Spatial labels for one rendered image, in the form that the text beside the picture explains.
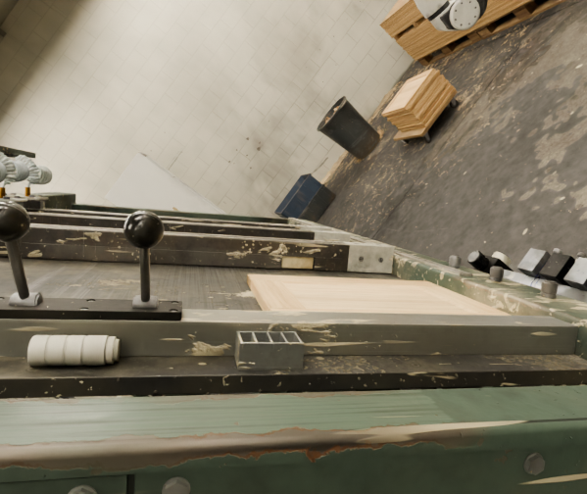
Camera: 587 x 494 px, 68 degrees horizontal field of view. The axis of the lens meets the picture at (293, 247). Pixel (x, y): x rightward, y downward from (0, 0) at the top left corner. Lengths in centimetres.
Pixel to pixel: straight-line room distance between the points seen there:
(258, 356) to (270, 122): 582
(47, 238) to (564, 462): 98
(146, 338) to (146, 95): 580
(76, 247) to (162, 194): 370
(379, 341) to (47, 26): 629
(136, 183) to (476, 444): 458
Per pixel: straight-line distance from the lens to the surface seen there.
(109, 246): 106
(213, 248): 105
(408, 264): 110
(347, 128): 529
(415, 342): 57
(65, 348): 48
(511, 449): 34
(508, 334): 65
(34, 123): 648
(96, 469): 27
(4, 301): 55
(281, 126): 624
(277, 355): 47
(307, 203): 523
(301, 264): 109
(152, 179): 475
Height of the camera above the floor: 142
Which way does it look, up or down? 15 degrees down
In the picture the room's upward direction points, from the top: 53 degrees counter-clockwise
